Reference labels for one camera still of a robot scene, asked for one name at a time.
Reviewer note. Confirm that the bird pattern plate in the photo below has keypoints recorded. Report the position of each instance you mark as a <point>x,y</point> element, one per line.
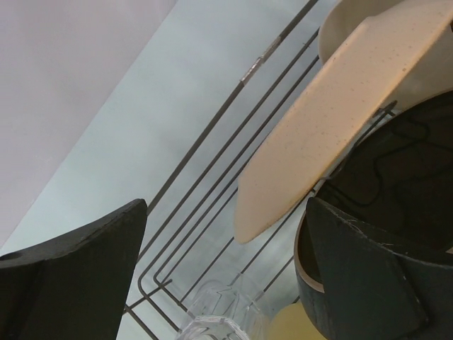
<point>401,56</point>

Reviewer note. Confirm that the clear plastic cup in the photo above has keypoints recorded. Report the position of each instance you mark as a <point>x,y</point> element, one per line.
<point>233,309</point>

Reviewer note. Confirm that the black wire dish rack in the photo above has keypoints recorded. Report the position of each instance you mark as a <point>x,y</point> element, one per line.
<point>189,239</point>

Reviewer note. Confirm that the yellow mug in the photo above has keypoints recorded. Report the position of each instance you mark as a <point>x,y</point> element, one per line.
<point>293,323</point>

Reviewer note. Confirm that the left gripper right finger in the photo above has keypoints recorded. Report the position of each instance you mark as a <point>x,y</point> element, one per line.
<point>375,285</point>

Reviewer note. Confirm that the red rimmed beige plate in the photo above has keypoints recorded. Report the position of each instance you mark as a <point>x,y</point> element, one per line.
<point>399,179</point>

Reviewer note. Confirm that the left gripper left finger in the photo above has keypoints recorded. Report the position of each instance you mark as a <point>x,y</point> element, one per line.
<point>73,286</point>

